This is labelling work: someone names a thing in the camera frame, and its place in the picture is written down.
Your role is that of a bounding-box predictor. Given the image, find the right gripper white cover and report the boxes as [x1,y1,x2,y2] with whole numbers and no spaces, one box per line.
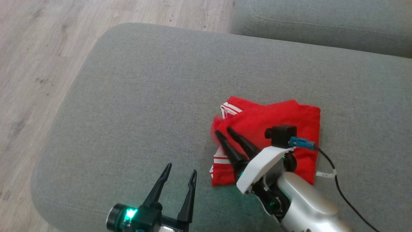
[215,127,298,223]

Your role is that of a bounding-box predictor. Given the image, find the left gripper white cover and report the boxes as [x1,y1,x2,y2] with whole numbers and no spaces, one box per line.
[106,163,197,232]

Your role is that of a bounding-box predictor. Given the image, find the red shorts with white stripes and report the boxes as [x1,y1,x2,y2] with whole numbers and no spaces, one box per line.
[209,96,321,187]

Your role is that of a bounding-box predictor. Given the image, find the right camera cable blue plug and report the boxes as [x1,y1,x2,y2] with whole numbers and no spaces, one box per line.
[289,136,382,232]

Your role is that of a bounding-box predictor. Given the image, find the small grey sofa cushion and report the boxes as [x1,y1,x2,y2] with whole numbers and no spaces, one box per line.
[230,0,412,58]

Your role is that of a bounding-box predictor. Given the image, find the large grey sofa seat cushion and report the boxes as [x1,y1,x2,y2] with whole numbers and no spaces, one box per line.
[31,23,412,232]

